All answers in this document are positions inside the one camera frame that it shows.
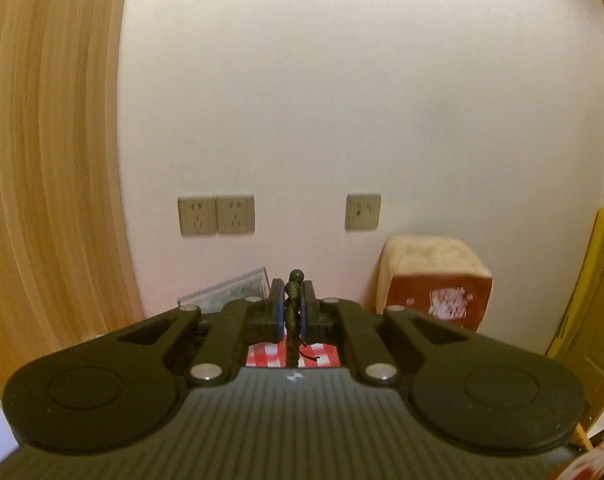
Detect lucky cat cushion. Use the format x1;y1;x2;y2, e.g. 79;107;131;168
376;234;493;333

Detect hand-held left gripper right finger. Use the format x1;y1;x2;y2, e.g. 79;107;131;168
302;280;485;386

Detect sand art picture frame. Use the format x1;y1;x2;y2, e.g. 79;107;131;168
178;266;271;313

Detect beige wall socket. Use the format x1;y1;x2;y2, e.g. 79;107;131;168
178;196;217;236
216;193;256;235
346;192;381;232

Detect wooden wall panel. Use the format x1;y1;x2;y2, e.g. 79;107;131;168
0;0;145;396

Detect brown bead necklace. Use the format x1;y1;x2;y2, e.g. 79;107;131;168
283;269;321;368

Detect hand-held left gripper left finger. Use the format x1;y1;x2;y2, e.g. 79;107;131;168
114;280;286;386

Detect red white printed cloth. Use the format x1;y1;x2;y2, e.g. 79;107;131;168
556;437;604;480

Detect red white checked tablecloth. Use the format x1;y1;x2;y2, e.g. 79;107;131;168
244;341;341;369

